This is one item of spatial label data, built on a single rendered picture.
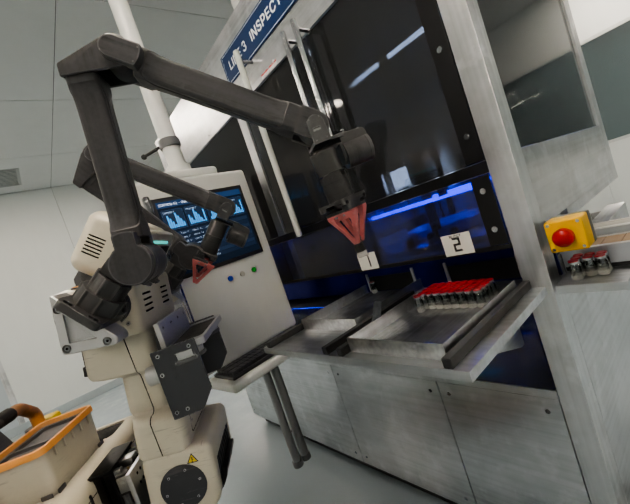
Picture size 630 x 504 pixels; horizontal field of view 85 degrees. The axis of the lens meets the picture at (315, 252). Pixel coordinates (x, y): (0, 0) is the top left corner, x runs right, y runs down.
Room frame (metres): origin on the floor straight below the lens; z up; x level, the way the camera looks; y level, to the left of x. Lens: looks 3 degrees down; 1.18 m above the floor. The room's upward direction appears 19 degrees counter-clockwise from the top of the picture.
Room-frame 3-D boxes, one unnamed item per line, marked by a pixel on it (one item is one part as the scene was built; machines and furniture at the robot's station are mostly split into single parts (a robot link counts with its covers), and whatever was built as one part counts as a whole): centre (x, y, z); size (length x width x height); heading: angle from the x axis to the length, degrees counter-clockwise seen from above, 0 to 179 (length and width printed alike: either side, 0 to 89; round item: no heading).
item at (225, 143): (1.79, 0.28, 1.51); 0.49 x 0.01 x 0.59; 39
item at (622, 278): (0.78, -0.60, 0.87); 0.14 x 0.13 x 0.02; 129
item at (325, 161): (0.73, -0.09, 1.31); 0.07 x 0.06 x 0.07; 97
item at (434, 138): (1.02, -0.34, 1.51); 0.43 x 0.01 x 0.59; 39
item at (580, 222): (0.77, -0.56, 1.00); 0.08 x 0.07 x 0.07; 129
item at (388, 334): (0.82, -0.22, 0.90); 0.34 x 0.26 x 0.04; 128
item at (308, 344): (0.98, -0.15, 0.87); 0.70 x 0.48 x 0.02; 39
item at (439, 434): (1.91, -0.25, 0.44); 2.06 x 1.00 x 0.88; 39
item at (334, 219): (0.74, -0.09, 1.18); 0.07 x 0.07 x 0.09; 53
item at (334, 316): (1.15, -0.10, 0.90); 0.34 x 0.26 x 0.04; 129
